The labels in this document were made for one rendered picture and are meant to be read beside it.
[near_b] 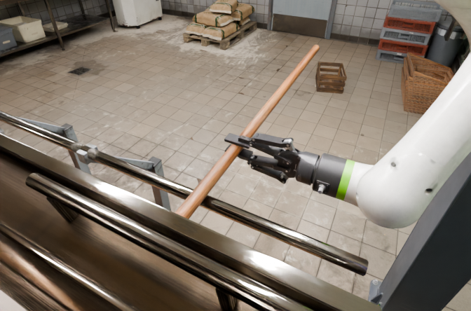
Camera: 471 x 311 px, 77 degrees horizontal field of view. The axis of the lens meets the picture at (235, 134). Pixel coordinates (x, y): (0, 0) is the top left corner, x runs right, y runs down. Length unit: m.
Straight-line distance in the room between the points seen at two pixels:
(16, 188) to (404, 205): 0.55
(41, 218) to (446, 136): 0.57
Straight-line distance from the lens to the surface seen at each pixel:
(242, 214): 0.64
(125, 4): 5.97
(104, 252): 0.35
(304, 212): 2.20
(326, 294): 0.28
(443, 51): 4.90
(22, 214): 0.43
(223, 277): 0.24
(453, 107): 0.58
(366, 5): 5.33
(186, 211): 0.61
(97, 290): 0.24
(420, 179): 0.55
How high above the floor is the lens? 1.67
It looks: 36 degrees down
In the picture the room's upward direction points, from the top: straight up
